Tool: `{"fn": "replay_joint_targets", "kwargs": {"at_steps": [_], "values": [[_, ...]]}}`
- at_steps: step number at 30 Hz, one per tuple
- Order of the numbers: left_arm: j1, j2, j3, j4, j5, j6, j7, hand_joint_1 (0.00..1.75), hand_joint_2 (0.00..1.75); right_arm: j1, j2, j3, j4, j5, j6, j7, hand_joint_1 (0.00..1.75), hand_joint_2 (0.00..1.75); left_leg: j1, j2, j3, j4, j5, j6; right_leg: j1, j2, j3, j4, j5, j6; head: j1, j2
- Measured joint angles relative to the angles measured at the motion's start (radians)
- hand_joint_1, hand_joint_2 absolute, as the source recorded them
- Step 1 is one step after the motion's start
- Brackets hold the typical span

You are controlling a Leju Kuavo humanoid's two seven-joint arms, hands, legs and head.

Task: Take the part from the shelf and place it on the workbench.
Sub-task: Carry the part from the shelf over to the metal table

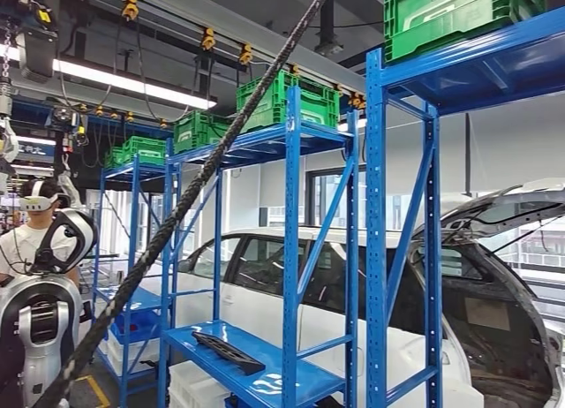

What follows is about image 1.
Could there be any long black plastic part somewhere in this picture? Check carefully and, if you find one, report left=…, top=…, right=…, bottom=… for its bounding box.
left=192, top=330, right=266, bottom=376

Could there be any long ceiling light bar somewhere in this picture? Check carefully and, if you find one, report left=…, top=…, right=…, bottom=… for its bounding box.
left=337, top=117, right=368, bottom=132
left=0, top=42, right=217, bottom=111

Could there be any white car body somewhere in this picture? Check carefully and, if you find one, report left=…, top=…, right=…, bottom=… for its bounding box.
left=140, top=177, right=565, bottom=408

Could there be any white plastic bin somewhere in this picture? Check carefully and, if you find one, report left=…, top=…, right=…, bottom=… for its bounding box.
left=106, top=329, right=162, bottom=377
left=167, top=361, right=231, bottom=408

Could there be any blue plastic bin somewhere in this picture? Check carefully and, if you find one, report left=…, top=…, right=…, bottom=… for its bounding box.
left=110, top=310, right=163, bottom=345

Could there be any white car tailgate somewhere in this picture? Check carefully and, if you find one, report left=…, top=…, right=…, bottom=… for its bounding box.
left=413, top=178, right=565, bottom=248

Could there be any black overhead trolley unit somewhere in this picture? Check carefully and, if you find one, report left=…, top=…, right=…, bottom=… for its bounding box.
left=46, top=103, right=89, bottom=155

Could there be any white VR headset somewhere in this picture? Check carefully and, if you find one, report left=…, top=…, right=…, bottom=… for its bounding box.
left=18, top=179, right=72, bottom=214

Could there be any blue sign with white letters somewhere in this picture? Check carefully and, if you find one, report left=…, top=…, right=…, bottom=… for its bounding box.
left=13, top=139, right=56, bottom=161

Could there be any person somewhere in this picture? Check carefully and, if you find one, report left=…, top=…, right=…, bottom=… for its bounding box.
left=0, top=178, right=83, bottom=290

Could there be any black overhead hoist unit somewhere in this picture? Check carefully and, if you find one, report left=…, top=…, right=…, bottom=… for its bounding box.
left=15, top=0, right=60, bottom=84

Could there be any white and black humanoid robot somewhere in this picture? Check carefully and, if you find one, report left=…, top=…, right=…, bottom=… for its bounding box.
left=0, top=208, right=99, bottom=408

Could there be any black braided rope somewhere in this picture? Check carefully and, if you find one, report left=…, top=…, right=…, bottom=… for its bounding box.
left=32, top=0, right=337, bottom=408

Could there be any grey overhead rail beam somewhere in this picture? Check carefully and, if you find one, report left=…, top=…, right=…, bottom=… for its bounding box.
left=86, top=0, right=367, bottom=94

